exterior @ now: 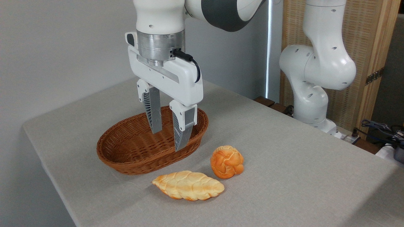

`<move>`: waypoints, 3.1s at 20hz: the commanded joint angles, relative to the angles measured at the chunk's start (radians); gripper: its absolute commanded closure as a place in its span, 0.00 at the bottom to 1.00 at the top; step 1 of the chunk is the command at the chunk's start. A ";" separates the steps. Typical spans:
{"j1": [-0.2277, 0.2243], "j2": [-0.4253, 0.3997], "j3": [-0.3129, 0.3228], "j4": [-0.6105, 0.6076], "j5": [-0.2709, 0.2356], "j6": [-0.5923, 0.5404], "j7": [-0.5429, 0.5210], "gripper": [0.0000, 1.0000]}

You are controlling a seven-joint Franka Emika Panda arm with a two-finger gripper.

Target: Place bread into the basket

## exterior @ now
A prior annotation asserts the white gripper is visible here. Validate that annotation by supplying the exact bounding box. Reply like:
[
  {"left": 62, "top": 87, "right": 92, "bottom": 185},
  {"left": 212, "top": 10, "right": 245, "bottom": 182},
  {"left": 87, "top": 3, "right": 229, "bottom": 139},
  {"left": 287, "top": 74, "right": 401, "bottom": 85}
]
[{"left": 125, "top": 32, "right": 204, "bottom": 152}]

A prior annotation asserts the round orange bread roll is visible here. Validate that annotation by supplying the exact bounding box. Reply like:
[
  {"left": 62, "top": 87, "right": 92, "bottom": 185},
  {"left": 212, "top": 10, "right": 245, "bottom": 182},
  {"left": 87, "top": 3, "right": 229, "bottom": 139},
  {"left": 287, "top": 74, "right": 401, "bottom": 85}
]
[{"left": 210, "top": 146, "right": 245, "bottom": 179}]

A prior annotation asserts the brown wicker basket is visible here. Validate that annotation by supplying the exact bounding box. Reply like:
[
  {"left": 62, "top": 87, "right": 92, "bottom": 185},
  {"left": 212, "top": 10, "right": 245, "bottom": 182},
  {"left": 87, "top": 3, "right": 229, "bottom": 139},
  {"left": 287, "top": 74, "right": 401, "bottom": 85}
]
[{"left": 97, "top": 106, "right": 209, "bottom": 175}]

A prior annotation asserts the long braided bread loaf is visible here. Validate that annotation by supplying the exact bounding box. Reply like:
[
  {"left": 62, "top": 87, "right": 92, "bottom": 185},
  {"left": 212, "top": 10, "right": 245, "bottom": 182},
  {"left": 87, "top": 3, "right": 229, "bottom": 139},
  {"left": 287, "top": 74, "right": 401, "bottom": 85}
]
[{"left": 152, "top": 171, "right": 225, "bottom": 201}]

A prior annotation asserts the grey tablecloth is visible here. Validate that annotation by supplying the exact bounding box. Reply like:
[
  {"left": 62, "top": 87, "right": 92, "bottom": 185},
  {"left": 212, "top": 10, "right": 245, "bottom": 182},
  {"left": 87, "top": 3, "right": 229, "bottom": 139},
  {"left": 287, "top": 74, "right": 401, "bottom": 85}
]
[{"left": 23, "top": 76, "right": 404, "bottom": 227}]

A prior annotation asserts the wooden rattan folding screen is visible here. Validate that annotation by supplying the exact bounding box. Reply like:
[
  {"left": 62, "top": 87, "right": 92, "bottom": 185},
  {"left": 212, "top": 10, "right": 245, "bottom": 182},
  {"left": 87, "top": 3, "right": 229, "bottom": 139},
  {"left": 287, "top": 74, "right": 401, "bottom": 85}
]
[{"left": 280, "top": 0, "right": 401, "bottom": 139}]

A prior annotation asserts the metal screen hinge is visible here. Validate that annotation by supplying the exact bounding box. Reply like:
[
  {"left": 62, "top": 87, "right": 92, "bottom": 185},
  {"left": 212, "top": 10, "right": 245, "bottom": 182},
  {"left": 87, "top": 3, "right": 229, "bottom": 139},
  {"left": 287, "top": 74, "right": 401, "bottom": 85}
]
[{"left": 365, "top": 67, "right": 384, "bottom": 85}]

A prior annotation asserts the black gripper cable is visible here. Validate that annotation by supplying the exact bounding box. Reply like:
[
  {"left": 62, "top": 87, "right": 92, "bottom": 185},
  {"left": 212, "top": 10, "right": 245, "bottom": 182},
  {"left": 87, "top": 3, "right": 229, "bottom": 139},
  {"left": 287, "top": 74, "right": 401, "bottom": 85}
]
[{"left": 172, "top": 48, "right": 201, "bottom": 83}]

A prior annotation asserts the black cable bundle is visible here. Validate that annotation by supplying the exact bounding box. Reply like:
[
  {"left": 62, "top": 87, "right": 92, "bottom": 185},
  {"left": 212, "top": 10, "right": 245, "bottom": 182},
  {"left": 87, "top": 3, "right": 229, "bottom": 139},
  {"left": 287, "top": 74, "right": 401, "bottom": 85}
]
[{"left": 353, "top": 119, "right": 404, "bottom": 148}]

